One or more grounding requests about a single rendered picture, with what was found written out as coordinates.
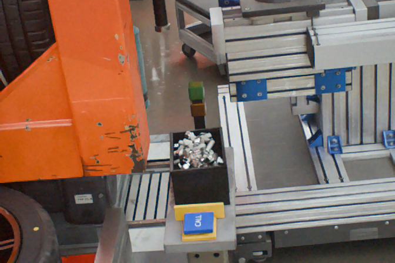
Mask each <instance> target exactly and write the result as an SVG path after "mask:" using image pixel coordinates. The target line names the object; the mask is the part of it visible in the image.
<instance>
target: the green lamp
mask: <svg viewBox="0 0 395 263"><path fill-rule="evenodd" d="M204 98H205V90H204V84H203V81H196V82H190V83H189V99H190V100H191V101H192V100H203V99H204Z"/></svg>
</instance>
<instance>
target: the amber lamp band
mask: <svg viewBox="0 0 395 263"><path fill-rule="evenodd" d="M190 109H191V115H192V117H199V116H206V101H205V99H204V100H203V103H192V101H190Z"/></svg>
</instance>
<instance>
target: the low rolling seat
mask: <svg viewBox="0 0 395 263"><path fill-rule="evenodd" d="M174 4H175V9H176V19H177V25H178V34H179V39H180V40H181V41H182V42H183V43H184V44H183V45H182V52H183V53H184V54H185V56H186V57H189V58H190V57H192V56H194V55H195V52H196V51H198V52H199V53H201V54H202V55H203V56H205V57H206V58H208V59H209V60H211V61H212V62H214V63H217V65H218V67H219V73H220V75H221V77H222V78H224V79H228V76H227V70H226V57H225V53H219V54H215V53H214V52H213V47H212V46H213V40H212V35H211V29H210V10H209V9H210V8H218V7H219V4H218V0H174ZM183 11H184V12H186V13H187V14H190V16H192V17H194V18H196V19H197V20H199V22H195V23H191V24H189V25H185V20H184V14H183Z"/></svg>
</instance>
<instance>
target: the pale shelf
mask: <svg viewBox="0 0 395 263"><path fill-rule="evenodd" d="M225 153H226V161H227V167H228V169H227V170H228V176H229V188H230V193H229V194H230V205H224V212H225V217H224V218H217V226H216V240H208V241H190V242H182V230H183V220H182V221H176V217H175V212H174V206H175V201H174V196H173V187H172V179H171V178H170V188H169V199H168V210H167V216H166V227H165V237H164V244H163V245H164V250H165V254H183V253H193V252H203V251H223V250H233V249H236V209H235V155H234V148H233V147H225Z"/></svg>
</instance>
